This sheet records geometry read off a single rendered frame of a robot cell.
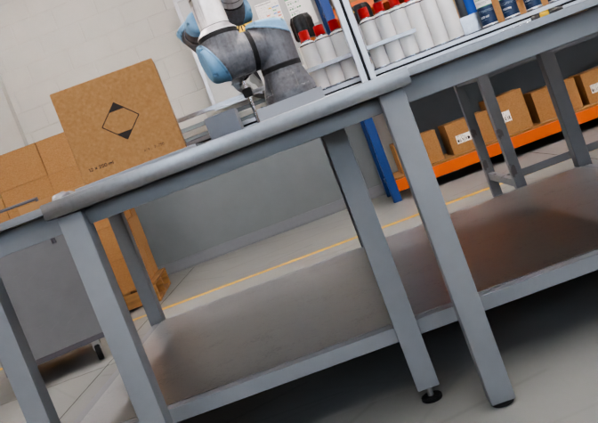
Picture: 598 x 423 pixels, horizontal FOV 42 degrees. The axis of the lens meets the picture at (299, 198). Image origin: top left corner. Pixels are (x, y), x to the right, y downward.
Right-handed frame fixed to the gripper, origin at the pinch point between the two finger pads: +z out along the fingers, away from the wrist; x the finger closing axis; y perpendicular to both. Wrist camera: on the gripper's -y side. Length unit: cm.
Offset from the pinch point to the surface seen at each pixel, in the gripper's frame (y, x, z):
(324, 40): -2.4, -25.9, 4.2
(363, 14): -1.0, -40.5, 8.7
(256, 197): 444, 79, 18
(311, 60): -1.8, -18.4, 4.8
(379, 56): -1.9, -33.4, 21.3
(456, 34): -2, -54, 36
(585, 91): 372, -162, 168
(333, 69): -2.4, -20.5, 12.4
